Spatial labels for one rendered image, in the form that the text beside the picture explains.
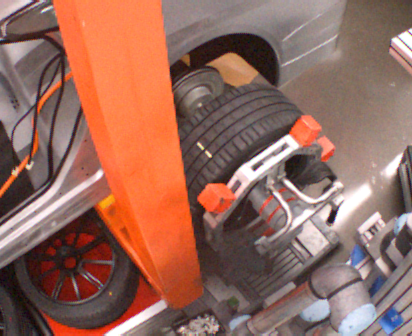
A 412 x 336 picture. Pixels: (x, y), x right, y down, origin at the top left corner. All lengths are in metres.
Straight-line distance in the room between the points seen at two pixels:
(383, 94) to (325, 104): 0.51
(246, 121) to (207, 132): 0.14
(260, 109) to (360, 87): 1.80
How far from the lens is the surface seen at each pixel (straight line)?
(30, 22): 1.55
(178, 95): 2.29
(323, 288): 1.40
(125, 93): 1.04
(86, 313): 2.39
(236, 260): 2.69
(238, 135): 1.89
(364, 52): 3.95
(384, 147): 3.42
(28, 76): 2.52
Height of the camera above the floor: 2.73
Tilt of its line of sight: 59 degrees down
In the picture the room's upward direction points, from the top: 5 degrees counter-clockwise
